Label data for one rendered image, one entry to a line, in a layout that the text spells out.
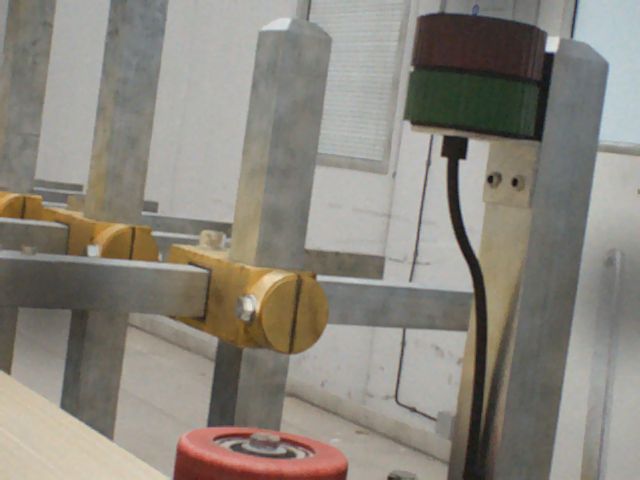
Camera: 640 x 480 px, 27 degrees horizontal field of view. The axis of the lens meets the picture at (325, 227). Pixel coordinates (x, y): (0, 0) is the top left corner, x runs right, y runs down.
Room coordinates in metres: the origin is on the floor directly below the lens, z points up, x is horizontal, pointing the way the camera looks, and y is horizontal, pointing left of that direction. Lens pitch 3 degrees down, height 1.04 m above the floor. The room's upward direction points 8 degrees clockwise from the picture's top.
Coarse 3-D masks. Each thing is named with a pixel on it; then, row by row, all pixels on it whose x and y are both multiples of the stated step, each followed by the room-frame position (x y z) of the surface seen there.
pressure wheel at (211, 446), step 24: (192, 432) 0.62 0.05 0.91; (216, 432) 0.63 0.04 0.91; (240, 432) 0.64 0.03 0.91; (264, 432) 0.65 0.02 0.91; (192, 456) 0.59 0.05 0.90; (216, 456) 0.59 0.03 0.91; (240, 456) 0.59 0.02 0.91; (264, 456) 0.61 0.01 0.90; (288, 456) 0.62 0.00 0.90; (312, 456) 0.61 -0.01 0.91; (336, 456) 0.62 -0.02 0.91
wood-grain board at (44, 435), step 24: (0, 384) 0.71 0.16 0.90; (0, 408) 0.65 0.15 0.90; (24, 408) 0.66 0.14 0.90; (48, 408) 0.66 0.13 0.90; (0, 432) 0.60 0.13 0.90; (24, 432) 0.61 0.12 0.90; (48, 432) 0.61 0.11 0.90; (72, 432) 0.62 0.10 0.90; (96, 432) 0.63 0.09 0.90; (0, 456) 0.56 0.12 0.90; (24, 456) 0.56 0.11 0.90; (48, 456) 0.57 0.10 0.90; (72, 456) 0.57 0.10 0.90; (96, 456) 0.58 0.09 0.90; (120, 456) 0.59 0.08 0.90
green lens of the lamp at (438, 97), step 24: (432, 72) 0.60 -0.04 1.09; (408, 96) 0.61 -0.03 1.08; (432, 96) 0.59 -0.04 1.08; (456, 96) 0.59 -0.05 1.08; (480, 96) 0.59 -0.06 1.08; (504, 96) 0.59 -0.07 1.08; (528, 96) 0.60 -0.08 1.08; (408, 120) 0.62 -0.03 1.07; (432, 120) 0.59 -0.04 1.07; (456, 120) 0.59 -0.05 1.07; (480, 120) 0.59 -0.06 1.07; (504, 120) 0.59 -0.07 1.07; (528, 120) 0.60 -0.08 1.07
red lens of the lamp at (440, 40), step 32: (416, 32) 0.61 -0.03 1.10; (448, 32) 0.59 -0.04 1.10; (480, 32) 0.59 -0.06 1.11; (512, 32) 0.59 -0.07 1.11; (544, 32) 0.60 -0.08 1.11; (416, 64) 0.61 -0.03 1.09; (448, 64) 0.59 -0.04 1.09; (480, 64) 0.59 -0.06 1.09; (512, 64) 0.59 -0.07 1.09; (544, 64) 0.61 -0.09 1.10
